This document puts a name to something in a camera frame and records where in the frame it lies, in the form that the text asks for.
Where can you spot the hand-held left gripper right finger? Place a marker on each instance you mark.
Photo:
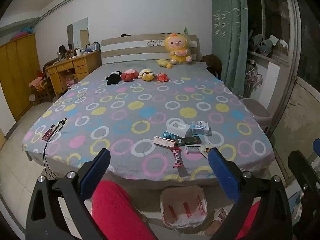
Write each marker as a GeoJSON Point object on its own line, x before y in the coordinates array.
{"type": "Point", "coordinates": [222, 173]}

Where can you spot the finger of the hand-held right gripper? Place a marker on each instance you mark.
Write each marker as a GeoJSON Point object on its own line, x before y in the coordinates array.
{"type": "Point", "coordinates": [317, 147]}
{"type": "Point", "coordinates": [303, 170]}

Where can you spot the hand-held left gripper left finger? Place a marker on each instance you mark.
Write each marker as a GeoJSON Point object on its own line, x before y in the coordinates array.
{"type": "Point", "coordinates": [95, 174]}

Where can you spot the small white pack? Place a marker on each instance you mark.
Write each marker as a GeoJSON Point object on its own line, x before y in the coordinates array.
{"type": "Point", "coordinates": [193, 149]}

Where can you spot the dark green box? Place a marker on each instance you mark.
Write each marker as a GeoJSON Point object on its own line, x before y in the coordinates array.
{"type": "Point", "coordinates": [188, 140]}

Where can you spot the red candy wrapper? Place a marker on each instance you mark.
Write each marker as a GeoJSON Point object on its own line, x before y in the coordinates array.
{"type": "Point", "coordinates": [177, 158]}

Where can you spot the blue and white milk carton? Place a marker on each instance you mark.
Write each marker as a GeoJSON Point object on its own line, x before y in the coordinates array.
{"type": "Point", "coordinates": [200, 128]}

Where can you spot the bin with plastic bag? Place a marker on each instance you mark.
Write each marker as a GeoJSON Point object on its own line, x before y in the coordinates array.
{"type": "Point", "coordinates": [183, 210]}

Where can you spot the white tissue box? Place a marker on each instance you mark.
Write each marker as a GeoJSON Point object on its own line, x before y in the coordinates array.
{"type": "Point", "coordinates": [183, 131]}

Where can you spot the teal foil packet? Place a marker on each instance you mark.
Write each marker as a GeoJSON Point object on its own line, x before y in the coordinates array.
{"type": "Point", "coordinates": [170, 135]}

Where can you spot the pink box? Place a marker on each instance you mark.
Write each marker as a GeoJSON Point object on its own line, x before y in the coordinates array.
{"type": "Point", "coordinates": [164, 142]}

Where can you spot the person's left leg red pants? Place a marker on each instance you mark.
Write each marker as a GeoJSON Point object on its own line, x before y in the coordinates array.
{"type": "Point", "coordinates": [117, 212]}

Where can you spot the person's leg red pants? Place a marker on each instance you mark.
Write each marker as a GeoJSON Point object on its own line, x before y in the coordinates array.
{"type": "Point", "coordinates": [117, 212]}
{"type": "Point", "coordinates": [250, 220]}

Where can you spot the person's foot in slipper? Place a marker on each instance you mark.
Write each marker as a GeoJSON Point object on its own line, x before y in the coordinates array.
{"type": "Point", "coordinates": [216, 221]}

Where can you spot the person's right leg red pants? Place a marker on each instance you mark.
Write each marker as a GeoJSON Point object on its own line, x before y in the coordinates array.
{"type": "Point", "coordinates": [250, 220]}

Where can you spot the grey plastic stool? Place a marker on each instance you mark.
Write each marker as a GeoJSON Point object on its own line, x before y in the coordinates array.
{"type": "Point", "coordinates": [256, 112]}

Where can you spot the white board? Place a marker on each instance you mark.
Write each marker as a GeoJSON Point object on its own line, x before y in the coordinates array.
{"type": "Point", "coordinates": [271, 85]}

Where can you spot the black plush toy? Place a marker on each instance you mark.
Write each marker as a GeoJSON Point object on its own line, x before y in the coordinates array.
{"type": "Point", "coordinates": [113, 78]}

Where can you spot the chair with clothes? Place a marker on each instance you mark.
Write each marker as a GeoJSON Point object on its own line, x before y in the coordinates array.
{"type": "Point", "coordinates": [40, 86]}

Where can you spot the wooden desk with drawers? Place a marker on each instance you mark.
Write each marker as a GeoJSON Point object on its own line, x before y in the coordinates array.
{"type": "Point", "coordinates": [72, 67]}

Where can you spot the dark brown chair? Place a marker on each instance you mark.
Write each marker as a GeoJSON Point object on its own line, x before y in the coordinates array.
{"type": "Point", "coordinates": [212, 62]}

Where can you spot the yellow striped plush toy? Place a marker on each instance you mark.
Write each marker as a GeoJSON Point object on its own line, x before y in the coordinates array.
{"type": "Point", "coordinates": [146, 75]}

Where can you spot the small red plush toy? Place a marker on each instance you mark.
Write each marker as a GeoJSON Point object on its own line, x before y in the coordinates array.
{"type": "Point", "coordinates": [162, 77]}

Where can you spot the grey cloth pile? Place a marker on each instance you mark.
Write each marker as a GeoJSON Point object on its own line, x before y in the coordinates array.
{"type": "Point", "coordinates": [263, 45]}

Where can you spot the white paper roll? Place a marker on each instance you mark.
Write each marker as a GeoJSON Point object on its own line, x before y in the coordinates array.
{"type": "Point", "coordinates": [78, 52]}

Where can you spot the yellow duck plush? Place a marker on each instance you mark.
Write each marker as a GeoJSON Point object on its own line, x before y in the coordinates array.
{"type": "Point", "coordinates": [164, 63]}

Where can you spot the yellow wooden wardrobe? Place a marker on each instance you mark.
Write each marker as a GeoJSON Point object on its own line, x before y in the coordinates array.
{"type": "Point", "coordinates": [17, 75]}

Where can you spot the striped wooden headboard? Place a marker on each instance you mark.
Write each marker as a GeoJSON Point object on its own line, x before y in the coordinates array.
{"type": "Point", "coordinates": [130, 48]}

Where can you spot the green leaf-print curtain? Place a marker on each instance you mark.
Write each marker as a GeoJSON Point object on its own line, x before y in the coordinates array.
{"type": "Point", "coordinates": [231, 42]}

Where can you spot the large yellow plush doll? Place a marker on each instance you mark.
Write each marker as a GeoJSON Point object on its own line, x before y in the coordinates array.
{"type": "Point", "coordinates": [178, 48]}

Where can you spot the pink and blue bundle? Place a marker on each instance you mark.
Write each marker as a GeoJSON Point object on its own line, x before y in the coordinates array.
{"type": "Point", "coordinates": [22, 33]}

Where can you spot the wall mirror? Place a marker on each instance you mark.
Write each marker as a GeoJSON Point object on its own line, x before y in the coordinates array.
{"type": "Point", "coordinates": [78, 33]}

